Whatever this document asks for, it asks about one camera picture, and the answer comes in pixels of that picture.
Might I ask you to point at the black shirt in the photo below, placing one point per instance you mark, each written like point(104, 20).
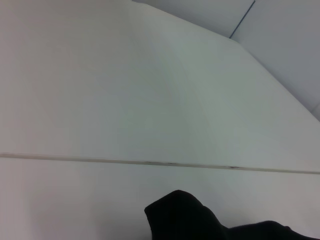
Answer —
point(187, 220)

